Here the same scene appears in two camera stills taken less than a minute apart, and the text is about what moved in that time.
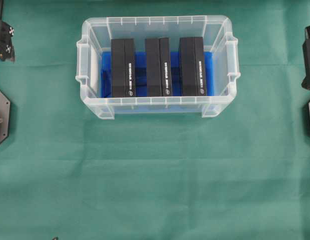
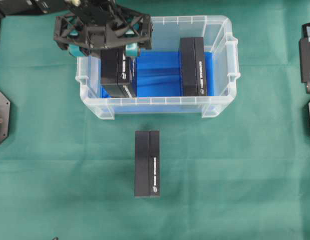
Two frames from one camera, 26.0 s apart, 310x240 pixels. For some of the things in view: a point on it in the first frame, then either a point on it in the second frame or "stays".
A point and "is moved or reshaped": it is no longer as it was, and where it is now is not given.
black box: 122,68 is moved or reshaped
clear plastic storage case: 146,62 stays
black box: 192,66 stays
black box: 159,73 to 146,163
